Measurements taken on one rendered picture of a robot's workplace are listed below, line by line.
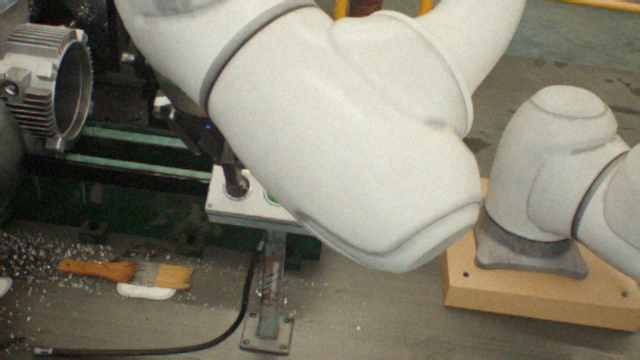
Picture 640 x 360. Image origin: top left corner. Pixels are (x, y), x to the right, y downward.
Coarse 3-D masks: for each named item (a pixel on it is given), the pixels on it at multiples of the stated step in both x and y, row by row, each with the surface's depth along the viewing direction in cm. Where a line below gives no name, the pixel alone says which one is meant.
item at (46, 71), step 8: (80, 32) 112; (80, 40) 112; (40, 64) 102; (48, 64) 102; (40, 72) 102; (48, 72) 102; (56, 72) 103; (48, 80) 103; (88, 112) 119; (48, 144) 108; (56, 144) 108; (64, 144) 110
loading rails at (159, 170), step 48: (96, 144) 120; (144, 144) 119; (48, 192) 114; (96, 192) 113; (144, 192) 112; (192, 192) 111; (96, 240) 114; (192, 240) 114; (240, 240) 116; (288, 240) 115
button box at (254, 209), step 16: (208, 192) 86; (224, 192) 85; (256, 192) 86; (208, 208) 85; (224, 208) 85; (240, 208) 85; (256, 208) 85; (272, 208) 85; (240, 224) 89; (256, 224) 88; (272, 224) 87; (288, 224) 86
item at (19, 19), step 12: (0, 0) 109; (12, 0) 107; (24, 0) 108; (0, 12) 101; (12, 12) 104; (24, 12) 108; (0, 24) 101; (12, 24) 105; (0, 36) 102; (0, 48) 103; (0, 60) 104
